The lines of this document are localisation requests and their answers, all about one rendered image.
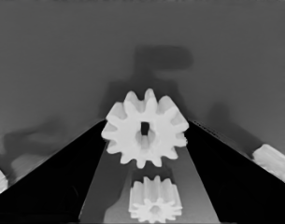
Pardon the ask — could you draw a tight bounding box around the white toothed gear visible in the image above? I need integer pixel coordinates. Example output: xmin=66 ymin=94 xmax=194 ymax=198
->
xmin=100 ymin=88 xmax=191 ymax=170
xmin=128 ymin=175 xmax=183 ymax=224

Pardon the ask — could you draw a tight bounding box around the small white T-shaped piece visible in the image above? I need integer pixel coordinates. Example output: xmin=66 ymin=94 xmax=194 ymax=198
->
xmin=251 ymin=143 xmax=285 ymax=185

